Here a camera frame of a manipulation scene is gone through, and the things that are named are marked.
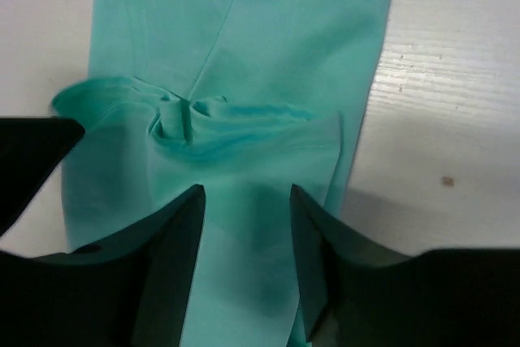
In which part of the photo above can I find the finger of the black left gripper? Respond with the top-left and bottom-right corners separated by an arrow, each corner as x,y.
1,117 -> 85,233

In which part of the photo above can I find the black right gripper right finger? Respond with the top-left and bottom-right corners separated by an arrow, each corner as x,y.
290,186 -> 519,346

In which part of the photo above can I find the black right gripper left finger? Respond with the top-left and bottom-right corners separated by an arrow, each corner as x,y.
1,184 -> 206,346

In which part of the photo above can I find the teal t shirt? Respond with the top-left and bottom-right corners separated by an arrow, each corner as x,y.
51,0 -> 391,346

